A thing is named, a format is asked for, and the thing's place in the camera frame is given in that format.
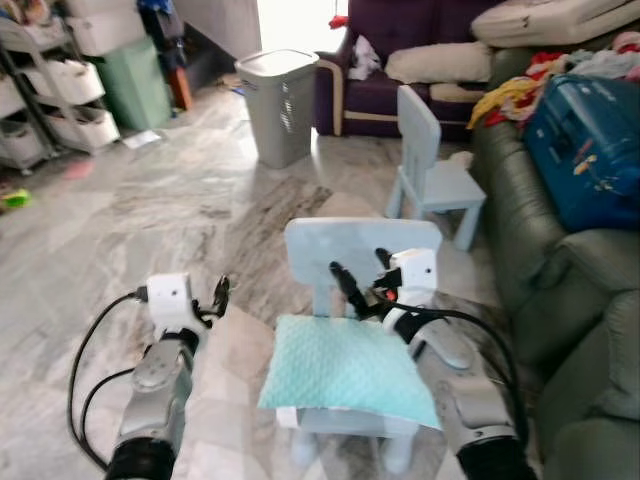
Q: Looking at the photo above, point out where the storage rack with white bins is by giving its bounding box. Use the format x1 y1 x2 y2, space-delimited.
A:
0 15 121 171

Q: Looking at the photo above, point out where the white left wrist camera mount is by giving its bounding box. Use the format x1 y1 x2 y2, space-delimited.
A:
145 273 206 341

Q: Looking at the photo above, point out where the blue suitcase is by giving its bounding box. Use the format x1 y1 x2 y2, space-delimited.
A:
522 73 640 233

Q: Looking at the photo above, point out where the white storage box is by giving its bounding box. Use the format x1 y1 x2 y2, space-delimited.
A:
65 0 146 56

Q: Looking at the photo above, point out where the light blue child chair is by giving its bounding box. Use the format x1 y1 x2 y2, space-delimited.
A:
388 85 488 251
275 217 446 476

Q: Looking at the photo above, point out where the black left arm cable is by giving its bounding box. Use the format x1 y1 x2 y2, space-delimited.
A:
68 290 149 471
80 368 139 469

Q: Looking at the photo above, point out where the yellow garment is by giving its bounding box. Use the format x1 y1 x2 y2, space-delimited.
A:
470 78 546 129

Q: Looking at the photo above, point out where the large beige cushion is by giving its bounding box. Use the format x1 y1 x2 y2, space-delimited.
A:
470 0 640 49

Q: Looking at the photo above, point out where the green bin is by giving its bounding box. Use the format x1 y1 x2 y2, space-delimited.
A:
95 38 173 131

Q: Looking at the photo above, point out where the small green toy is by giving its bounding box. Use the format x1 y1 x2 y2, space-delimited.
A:
0 188 31 211

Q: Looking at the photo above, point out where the white cloth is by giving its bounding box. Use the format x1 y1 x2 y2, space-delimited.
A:
350 35 383 81

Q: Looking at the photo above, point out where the cream pillow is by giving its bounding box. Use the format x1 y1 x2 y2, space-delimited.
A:
385 42 493 86

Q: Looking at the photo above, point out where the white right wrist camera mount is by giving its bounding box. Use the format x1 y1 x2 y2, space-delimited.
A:
385 248 439 319

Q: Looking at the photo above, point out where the purple sofa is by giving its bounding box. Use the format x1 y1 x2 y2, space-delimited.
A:
313 0 521 138

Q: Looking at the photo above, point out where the teal dotted pillow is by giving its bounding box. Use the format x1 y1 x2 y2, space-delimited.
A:
258 314 443 429

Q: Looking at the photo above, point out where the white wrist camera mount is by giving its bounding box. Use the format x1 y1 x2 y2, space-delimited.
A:
145 273 206 341
385 248 439 319

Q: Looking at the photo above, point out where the green leather sofa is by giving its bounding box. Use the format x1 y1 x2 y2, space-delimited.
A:
470 45 640 480

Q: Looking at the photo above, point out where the white paper sheet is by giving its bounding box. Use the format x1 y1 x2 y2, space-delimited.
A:
122 130 163 149

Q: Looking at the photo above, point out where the grey laundry basket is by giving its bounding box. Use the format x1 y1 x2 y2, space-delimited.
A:
235 48 321 169

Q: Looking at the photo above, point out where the colourful clothes pile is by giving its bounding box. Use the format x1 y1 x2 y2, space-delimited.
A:
520 30 640 101

